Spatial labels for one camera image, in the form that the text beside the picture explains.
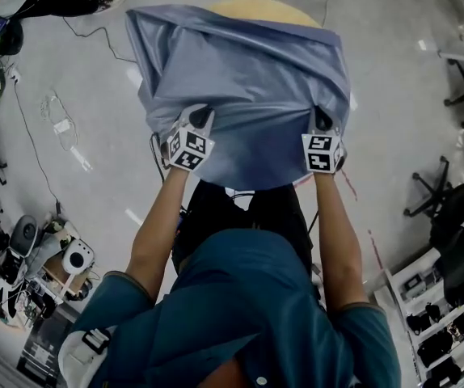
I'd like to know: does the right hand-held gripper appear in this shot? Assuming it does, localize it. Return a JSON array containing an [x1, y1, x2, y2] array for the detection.
[[300, 106, 347, 175]]

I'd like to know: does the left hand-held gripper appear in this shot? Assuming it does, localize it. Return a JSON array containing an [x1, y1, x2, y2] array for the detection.
[[166, 103, 217, 173]]

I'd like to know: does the blue-grey cloth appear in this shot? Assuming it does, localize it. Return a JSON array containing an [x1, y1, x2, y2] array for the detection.
[[125, 4, 352, 192]]

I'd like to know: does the person's left forearm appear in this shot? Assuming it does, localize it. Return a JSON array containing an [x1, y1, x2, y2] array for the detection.
[[125, 163, 199, 302]]

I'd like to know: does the person's right forearm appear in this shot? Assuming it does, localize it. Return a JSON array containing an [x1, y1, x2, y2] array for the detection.
[[311, 171, 373, 313]]

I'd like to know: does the round wooden table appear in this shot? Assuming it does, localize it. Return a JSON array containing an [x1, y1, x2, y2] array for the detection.
[[207, 0, 323, 28]]

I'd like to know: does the white box round window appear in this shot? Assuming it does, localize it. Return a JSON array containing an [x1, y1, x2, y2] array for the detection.
[[61, 238, 95, 276]]

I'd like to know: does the white shelf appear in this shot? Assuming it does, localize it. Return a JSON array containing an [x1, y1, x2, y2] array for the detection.
[[373, 240, 464, 388]]

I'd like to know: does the person's teal shirt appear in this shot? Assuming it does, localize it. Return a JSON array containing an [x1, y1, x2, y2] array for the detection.
[[70, 228, 403, 388]]

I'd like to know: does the white shell black face device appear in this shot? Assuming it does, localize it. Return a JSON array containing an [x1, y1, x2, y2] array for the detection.
[[8, 215, 40, 259]]

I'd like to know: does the row of black headsets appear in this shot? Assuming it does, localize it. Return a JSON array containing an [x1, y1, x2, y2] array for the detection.
[[405, 295, 464, 384]]

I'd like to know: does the white pouch with black buckle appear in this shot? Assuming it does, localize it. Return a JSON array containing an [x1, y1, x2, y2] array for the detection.
[[57, 325, 114, 388]]

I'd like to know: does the black floor cable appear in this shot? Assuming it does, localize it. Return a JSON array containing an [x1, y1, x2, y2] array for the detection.
[[61, 15, 137, 62], [13, 74, 64, 217]]

